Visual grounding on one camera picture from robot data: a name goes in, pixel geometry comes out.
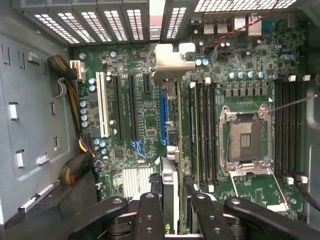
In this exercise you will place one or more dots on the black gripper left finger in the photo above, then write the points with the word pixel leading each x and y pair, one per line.
pixel 147 220

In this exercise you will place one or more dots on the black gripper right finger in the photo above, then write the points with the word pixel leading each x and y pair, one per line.
pixel 210 220

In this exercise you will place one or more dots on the silver chipset heatsink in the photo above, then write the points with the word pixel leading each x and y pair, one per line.
pixel 137 182

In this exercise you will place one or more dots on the blue board connector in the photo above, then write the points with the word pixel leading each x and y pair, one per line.
pixel 137 147

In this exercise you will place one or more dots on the black plastic shroud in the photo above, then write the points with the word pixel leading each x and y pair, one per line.
pixel 75 197

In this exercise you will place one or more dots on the green RAM stick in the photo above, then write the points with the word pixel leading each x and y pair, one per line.
pixel 193 137

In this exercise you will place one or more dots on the black RAM slot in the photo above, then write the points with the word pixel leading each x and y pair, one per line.
pixel 292 130
pixel 285 130
pixel 299 130
pixel 215 135
pixel 208 135
pixel 202 135
pixel 278 130

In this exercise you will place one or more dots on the CPU socket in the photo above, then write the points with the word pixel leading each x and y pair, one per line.
pixel 246 140

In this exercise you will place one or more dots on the green motherboard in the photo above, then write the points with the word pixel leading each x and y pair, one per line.
pixel 147 117

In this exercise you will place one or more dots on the blue expansion slot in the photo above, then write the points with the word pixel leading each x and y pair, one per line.
pixel 163 115

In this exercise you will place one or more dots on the long black expansion slot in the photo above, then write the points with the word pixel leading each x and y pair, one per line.
pixel 134 107

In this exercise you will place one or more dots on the white expansion slot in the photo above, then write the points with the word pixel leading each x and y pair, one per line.
pixel 102 105

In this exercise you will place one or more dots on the short black expansion slot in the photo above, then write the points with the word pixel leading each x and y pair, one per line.
pixel 147 83

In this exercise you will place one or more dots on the thin locking lever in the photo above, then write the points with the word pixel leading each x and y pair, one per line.
pixel 292 103

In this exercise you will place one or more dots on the white power connector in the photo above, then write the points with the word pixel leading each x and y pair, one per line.
pixel 78 70

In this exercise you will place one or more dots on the silver rear port block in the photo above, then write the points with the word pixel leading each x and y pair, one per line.
pixel 254 25
pixel 240 23
pixel 222 26
pixel 209 26

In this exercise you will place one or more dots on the open dark PC case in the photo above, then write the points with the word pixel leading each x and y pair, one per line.
pixel 25 7

